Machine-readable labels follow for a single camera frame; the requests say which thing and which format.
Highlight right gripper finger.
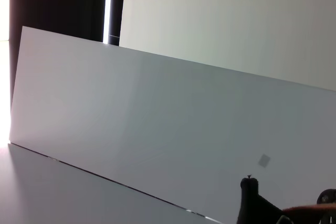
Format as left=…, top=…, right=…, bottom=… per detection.
left=316, top=188, right=336, bottom=205

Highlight white backdrop board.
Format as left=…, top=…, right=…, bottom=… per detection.
left=8, top=26, right=336, bottom=224

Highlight black food bag brown straps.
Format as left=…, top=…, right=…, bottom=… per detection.
left=237, top=173, right=336, bottom=224

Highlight black vertical pole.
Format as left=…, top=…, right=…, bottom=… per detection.
left=108, top=0, right=128, bottom=46

